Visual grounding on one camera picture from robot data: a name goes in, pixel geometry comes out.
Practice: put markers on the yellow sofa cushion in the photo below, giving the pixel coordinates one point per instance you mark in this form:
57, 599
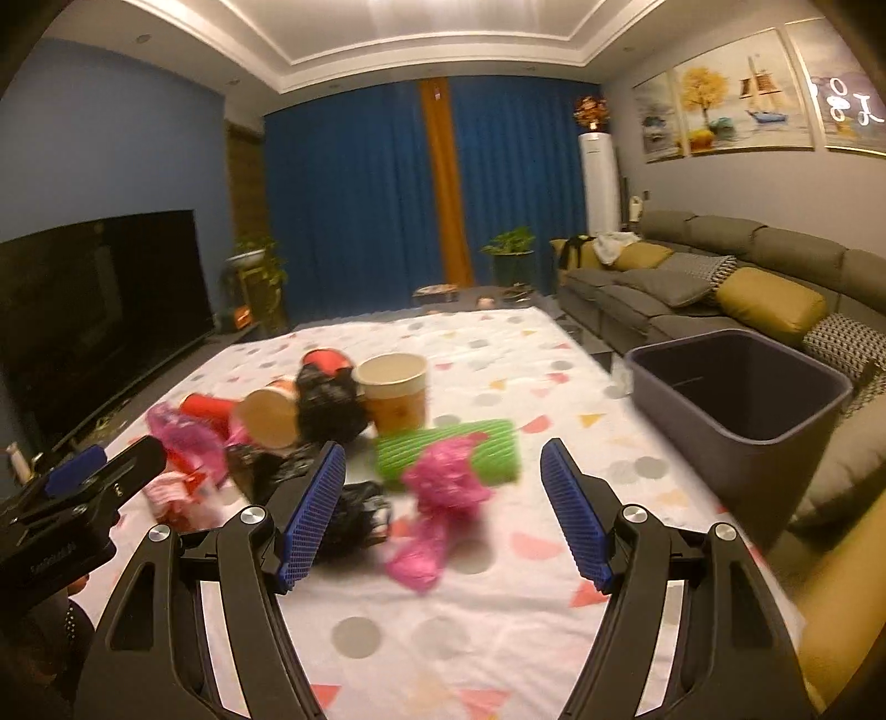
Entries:
774, 306

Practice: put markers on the patterned white table cloth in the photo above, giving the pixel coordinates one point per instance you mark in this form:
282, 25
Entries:
536, 552

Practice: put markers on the red paper cup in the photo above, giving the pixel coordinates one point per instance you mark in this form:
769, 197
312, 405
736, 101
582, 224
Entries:
328, 360
219, 414

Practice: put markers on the trailing plant on stand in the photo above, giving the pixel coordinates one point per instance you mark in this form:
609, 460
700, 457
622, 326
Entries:
254, 276

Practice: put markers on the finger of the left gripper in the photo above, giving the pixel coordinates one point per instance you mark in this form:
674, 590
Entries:
122, 477
70, 475

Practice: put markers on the right framed painting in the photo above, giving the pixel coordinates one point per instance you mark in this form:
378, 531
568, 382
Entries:
848, 106

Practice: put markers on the green foam mesh sleeve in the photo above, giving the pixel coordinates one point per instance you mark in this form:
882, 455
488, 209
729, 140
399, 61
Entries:
486, 448

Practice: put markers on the mustard yellow sofa chaise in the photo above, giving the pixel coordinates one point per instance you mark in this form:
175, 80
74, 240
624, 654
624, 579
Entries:
842, 647

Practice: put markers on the far yellow cushion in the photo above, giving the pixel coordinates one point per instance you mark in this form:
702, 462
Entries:
642, 255

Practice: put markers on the black flat television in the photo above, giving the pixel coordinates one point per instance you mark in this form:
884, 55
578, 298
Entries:
90, 309

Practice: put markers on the flower arrangement on conditioner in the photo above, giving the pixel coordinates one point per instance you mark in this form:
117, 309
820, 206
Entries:
591, 113

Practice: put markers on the sailing ship painting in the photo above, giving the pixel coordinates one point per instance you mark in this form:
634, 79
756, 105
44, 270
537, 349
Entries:
742, 97

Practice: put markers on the pink plastic bag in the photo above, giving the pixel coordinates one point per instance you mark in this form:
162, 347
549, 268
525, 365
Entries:
187, 494
443, 500

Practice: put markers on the yellow paper cup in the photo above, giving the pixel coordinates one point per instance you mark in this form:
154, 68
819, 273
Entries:
393, 387

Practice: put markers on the dark grey trash bin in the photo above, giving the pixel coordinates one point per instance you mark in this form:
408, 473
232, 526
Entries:
751, 416

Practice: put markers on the grey sofa cushion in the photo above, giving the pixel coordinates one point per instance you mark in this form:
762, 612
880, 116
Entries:
674, 289

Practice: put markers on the white standing air conditioner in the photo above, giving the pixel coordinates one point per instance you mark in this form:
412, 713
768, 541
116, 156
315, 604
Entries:
601, 182

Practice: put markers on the grey tv cabinet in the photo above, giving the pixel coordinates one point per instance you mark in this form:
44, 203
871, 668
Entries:
132, 404

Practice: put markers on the orange curtain strip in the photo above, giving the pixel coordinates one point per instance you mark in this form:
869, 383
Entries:
435, 101

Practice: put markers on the black white patterned cushion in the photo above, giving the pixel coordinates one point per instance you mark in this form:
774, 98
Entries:
715, 269

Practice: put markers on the near patterned cushion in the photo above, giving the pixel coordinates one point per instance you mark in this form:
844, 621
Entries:
851, 347

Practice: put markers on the white cloth on sofa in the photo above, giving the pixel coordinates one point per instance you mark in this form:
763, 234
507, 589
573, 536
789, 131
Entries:
609, 246

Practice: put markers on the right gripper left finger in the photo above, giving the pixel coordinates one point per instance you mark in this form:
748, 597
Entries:
150, 657

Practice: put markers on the black plastic bag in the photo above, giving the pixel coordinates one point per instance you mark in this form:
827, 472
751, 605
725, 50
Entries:
328, 405

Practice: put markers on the orange white paper bowl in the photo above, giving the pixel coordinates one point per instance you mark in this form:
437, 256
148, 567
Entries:
269, 414

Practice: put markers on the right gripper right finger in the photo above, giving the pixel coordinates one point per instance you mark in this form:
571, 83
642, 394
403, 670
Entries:
734, 657

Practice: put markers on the left small landscape painting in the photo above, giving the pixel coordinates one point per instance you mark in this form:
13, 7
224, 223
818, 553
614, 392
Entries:
661, 134

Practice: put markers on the grey sectional sofa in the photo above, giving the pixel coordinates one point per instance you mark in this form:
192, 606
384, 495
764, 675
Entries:
851, 280

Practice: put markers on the potted green floor plant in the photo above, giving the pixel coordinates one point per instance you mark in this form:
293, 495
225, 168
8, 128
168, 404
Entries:
512, 257

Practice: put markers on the blue curtain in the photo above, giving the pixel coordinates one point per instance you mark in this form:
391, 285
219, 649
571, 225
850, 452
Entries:
350, 190

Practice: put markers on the large grey front cushion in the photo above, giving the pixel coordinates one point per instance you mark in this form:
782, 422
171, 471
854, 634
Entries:
850, 475

